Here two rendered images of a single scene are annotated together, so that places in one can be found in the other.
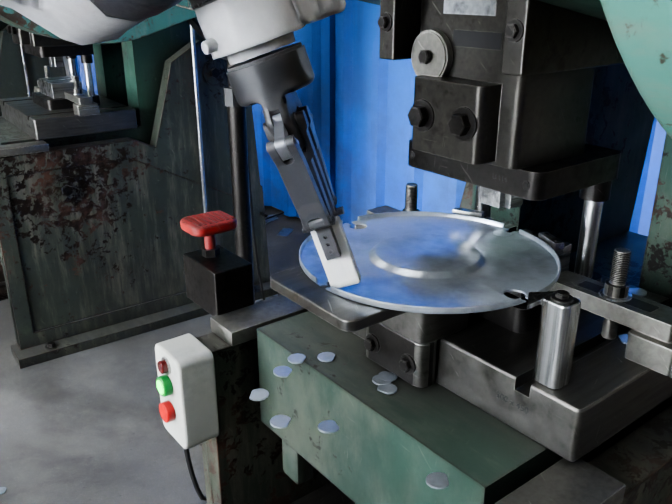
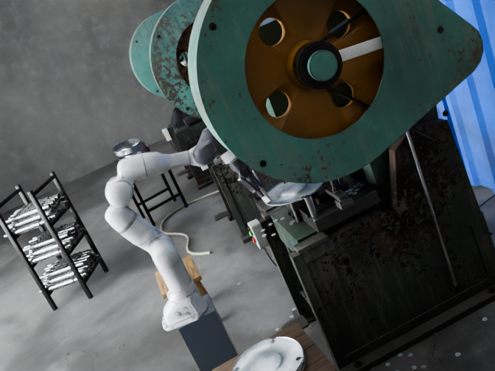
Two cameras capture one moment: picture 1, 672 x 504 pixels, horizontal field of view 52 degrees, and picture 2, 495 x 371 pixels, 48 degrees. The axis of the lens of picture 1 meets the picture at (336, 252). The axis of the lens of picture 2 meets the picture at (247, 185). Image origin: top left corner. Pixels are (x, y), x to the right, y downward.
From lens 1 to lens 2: 184 cm
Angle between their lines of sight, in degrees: 28
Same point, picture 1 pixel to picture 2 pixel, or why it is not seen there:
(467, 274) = (297, 193)
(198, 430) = (262, 244)
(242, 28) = (227, 159)
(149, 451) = not seen: hidden behind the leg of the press
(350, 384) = (283, 224)
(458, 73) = not seen: hidden behind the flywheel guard
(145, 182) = not seen: hidden behind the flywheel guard
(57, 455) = (256, 271)
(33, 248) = (237, 196)
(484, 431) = (306, 230)
